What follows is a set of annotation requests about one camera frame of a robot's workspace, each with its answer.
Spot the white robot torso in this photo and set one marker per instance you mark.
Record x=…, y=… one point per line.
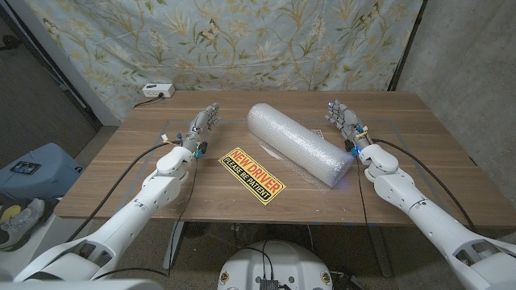
x=274, y=262

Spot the grey sneaker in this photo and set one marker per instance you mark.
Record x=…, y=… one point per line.
x=24, y=225

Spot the white power strip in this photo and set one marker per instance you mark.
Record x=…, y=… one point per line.
x=157, y=90

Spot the grey table leg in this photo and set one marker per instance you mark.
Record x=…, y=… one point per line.
x=381, y=253

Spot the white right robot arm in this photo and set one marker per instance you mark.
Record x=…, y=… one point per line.
x=403, y=189

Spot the white table leg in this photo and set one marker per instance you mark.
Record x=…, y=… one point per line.
x=173, y=245

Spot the yellow new driver bumper sticker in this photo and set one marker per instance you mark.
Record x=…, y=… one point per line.
x=252, y=176

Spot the black backdrop stand pole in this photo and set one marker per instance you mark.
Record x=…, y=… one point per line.
x=405, y=44

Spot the shoe with yellow insole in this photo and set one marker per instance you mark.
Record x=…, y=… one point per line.
x=10, y=212

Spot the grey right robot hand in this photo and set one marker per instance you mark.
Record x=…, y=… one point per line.
x=348, y=123

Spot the small white printed card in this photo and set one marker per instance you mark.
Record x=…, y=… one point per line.
x=317, y=132

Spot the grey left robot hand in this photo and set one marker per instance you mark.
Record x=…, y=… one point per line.
x=199, y=129

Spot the black round object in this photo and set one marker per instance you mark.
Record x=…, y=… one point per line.
x=8, y=42

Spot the floral printed backdrop cloth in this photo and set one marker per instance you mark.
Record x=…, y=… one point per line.
x=242, y=40

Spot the bubble wrap roll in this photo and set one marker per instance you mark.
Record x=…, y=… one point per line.
x=298, y=141

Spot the black box on torso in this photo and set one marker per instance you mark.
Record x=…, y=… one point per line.
x=269, y=284

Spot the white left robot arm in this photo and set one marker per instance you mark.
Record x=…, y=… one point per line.
x=153, y=193

